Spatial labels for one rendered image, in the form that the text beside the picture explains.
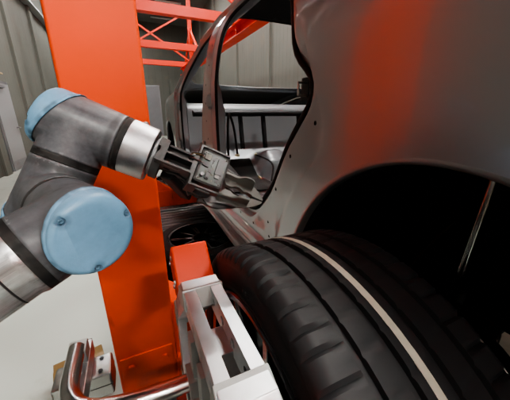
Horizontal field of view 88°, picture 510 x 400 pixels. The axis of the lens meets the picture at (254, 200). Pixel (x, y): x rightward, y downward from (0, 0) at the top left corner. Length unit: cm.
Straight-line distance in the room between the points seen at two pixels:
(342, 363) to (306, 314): 6
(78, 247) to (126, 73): 43
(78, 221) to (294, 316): 25
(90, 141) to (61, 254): 19
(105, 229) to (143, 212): 37
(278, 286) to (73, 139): 35
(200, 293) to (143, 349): 49
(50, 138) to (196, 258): 32
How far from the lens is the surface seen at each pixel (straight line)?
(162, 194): 270
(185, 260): 57
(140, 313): 84
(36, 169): 47
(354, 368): 33
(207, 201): 49
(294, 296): 35
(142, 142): 44
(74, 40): 68
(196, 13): 662
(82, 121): 46
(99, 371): 62
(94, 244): 33
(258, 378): 34
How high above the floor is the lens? 139
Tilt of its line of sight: 18 degrees down
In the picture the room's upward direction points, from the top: straight up
